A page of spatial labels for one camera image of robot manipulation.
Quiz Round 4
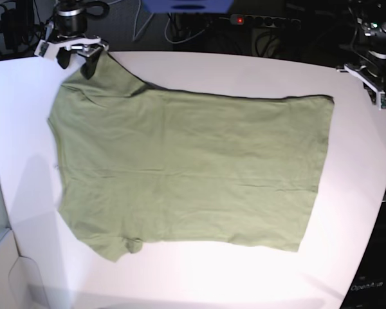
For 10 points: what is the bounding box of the blue box overhead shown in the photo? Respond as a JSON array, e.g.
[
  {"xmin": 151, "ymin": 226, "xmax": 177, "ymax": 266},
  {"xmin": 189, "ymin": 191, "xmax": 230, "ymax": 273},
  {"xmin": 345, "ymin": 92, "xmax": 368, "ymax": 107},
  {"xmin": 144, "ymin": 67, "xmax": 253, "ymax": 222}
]
[{"xmin": 142, "ymin": 0, "xmax": 234, "ymax": 14}]

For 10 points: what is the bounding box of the white side panel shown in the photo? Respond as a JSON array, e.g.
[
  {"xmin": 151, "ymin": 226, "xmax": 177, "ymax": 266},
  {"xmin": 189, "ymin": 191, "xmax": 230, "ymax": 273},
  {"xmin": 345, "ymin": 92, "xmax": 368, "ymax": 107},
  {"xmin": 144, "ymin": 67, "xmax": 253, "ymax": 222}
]
[{"xmin": 0, "ymin": 229, "xmax": 38, "ymax": 308}]

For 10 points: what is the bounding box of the black OpenArm case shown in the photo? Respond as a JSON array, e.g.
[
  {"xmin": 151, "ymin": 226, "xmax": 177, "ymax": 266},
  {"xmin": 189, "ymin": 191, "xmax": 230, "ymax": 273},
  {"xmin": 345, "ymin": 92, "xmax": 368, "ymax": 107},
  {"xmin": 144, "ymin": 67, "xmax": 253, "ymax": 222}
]
[{"xmin": 340, "ymin": 276, "xmax": 386, "ymax": 309}]

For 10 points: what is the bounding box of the white cable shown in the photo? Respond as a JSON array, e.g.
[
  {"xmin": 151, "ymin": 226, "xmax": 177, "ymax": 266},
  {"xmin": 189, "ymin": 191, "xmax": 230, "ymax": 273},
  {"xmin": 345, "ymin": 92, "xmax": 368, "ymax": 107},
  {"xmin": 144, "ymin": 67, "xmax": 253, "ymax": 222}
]
[{"xmin": 163, "ymin": 12, "xmax": 213, "ymax": 44}]

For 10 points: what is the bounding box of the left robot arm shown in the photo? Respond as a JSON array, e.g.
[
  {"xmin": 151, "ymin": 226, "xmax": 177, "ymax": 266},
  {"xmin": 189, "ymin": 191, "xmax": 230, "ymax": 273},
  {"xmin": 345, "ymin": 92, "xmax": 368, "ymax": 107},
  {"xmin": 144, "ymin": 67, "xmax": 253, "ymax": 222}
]
[{"xmin": 336, "ymin": 1, "xmax": 386, "ymax": 110}]

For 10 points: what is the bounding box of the black power strip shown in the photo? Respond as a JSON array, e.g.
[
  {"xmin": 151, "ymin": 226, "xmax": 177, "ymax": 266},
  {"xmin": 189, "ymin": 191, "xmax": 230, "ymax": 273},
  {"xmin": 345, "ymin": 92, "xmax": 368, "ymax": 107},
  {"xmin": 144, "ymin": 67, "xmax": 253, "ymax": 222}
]
[{"xmin": 228, "ymin": 14, "xmax": 302, "ymax": 29}]

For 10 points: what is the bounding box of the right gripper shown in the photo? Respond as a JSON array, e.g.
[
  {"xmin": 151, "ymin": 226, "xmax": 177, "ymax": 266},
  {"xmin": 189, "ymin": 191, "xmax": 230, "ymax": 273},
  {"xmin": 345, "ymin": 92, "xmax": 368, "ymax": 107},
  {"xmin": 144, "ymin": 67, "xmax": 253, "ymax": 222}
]
[{"xmin": 34, "ymin": 6, "xmax": 109, "ymax": 79}]

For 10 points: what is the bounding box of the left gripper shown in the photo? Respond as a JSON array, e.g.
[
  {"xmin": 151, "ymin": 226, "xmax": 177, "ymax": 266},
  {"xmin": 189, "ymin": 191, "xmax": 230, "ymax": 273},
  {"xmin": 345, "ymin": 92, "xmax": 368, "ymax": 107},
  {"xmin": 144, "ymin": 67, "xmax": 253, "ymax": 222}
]
[{"xmin": 336, "ymin": 50, "xmax": 386, "ymax": 110}]

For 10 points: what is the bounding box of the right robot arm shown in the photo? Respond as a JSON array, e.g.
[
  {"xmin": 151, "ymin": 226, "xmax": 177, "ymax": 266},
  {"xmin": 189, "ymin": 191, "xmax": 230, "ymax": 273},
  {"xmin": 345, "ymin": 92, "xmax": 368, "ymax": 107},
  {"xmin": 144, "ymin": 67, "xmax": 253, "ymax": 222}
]
[{"xmin": 34, "ymin": 1, "xmax": 110, "ymax": 80}]

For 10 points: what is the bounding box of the green T-shirt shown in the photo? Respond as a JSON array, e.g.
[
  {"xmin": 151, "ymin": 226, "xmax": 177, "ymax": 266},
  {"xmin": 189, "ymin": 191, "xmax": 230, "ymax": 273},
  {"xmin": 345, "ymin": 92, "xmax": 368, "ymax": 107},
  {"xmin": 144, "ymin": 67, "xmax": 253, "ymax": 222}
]
[{"xmin": 48, "ymin": 53, "xmax": 334, "ymax": 261}]

